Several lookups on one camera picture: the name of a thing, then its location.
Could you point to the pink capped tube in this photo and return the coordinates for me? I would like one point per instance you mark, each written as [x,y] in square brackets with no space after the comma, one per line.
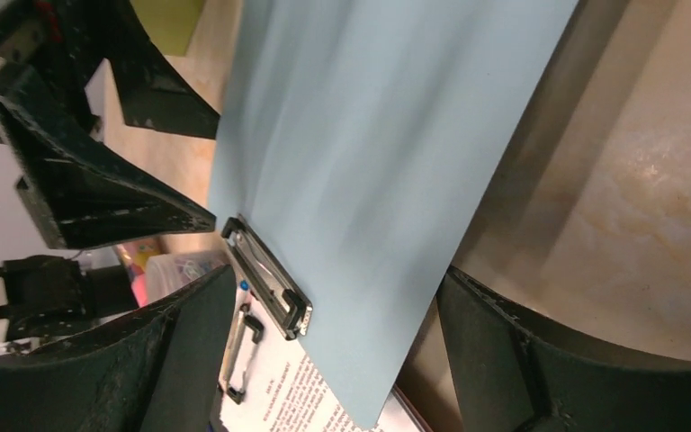
[134,255]

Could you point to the blue white marker pen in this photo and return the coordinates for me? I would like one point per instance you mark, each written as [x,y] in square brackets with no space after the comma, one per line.
[243,289]

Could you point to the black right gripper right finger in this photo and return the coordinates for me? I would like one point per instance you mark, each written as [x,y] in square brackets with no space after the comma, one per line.
[514,369]

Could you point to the pink clipboard with papers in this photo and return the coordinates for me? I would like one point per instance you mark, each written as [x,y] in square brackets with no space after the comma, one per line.
[268,383]

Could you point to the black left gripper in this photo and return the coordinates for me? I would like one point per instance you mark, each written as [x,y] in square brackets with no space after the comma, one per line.
[79,193]

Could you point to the clear jar of paperclips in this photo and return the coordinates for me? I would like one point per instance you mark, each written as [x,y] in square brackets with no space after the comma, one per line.
[166,274]

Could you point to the green metal drawer box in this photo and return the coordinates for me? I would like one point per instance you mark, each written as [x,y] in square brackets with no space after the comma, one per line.
[170,24]

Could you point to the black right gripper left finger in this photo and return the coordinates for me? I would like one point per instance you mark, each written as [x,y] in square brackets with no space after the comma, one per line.
[154,369]

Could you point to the light blue clipboard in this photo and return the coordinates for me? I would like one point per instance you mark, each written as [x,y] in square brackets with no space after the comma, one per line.
[357,138]

